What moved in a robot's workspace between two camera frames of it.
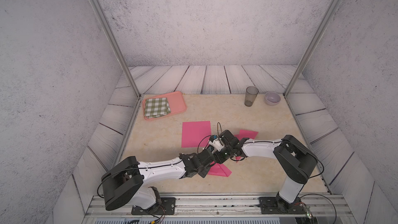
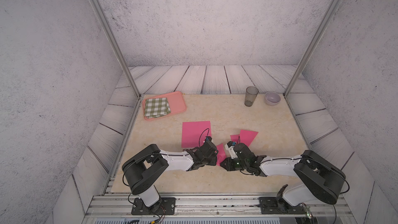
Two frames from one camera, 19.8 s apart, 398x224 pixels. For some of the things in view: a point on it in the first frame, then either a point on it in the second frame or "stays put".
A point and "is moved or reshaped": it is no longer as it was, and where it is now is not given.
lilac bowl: [272, 98] stays put
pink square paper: [245, 134] stays put
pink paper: [196, 134] stays put
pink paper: [219, 169] is moved or reshaped
